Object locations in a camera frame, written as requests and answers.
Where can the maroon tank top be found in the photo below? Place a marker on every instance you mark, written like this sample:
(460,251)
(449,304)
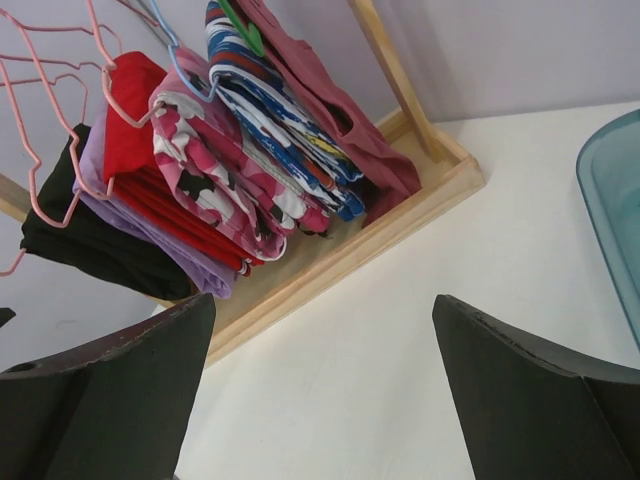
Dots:
(391,177)

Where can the blue white patterned garment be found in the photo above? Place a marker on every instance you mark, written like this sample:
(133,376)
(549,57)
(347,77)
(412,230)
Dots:
(260,99)

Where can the pink camouflage trousers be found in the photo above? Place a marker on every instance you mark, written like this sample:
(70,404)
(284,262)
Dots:
(218,172)

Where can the pink hanger under black garment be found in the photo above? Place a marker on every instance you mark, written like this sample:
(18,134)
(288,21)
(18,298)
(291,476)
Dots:
(48,85)

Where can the light blue wire hanger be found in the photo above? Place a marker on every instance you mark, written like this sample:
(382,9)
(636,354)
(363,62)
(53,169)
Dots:
(192,81)

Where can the teal plastic basin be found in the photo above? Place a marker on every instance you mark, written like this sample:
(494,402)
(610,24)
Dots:
(607,170)

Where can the black garment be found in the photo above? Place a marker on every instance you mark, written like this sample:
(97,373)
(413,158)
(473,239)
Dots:
(102,251)

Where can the red garment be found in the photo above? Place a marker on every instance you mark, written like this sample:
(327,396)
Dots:
(129,162)

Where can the wooden clothes rack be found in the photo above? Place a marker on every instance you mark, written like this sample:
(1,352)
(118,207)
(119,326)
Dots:
(449,175)

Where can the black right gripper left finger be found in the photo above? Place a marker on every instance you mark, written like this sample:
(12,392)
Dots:
(117,407)

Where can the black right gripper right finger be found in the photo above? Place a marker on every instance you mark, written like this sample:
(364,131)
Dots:
(533,409)

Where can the green plastic hanger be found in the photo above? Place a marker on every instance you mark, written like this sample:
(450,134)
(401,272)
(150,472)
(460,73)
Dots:
(247,31)

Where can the lilac garment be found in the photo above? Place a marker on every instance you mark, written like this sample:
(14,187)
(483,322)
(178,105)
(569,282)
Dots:
(208,275)

